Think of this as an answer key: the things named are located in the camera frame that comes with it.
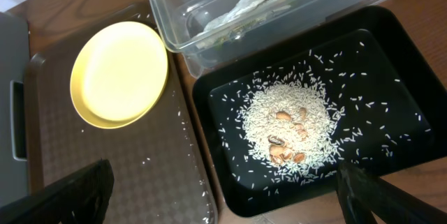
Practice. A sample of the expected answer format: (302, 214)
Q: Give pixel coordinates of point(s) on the dark brown serving tray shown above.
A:
(159, 172)

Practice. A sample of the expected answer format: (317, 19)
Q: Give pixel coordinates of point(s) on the grey plastic dish rack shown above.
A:
(14, 58)

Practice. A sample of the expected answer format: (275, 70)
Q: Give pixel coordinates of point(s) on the yellow round plate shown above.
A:
(119, 75)

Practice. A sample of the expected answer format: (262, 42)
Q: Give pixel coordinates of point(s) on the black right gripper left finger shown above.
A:
(81, 197)

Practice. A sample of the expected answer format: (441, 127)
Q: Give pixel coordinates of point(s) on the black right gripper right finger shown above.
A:
(362, 196)

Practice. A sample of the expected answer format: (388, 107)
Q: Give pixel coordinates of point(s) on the clear plastic waste bin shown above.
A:
(181, 20)

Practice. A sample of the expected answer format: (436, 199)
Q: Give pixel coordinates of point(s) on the rice and nut scraps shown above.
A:
(295, 121)

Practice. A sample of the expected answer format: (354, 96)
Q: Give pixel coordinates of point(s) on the black waste tray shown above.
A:
(371, 23)

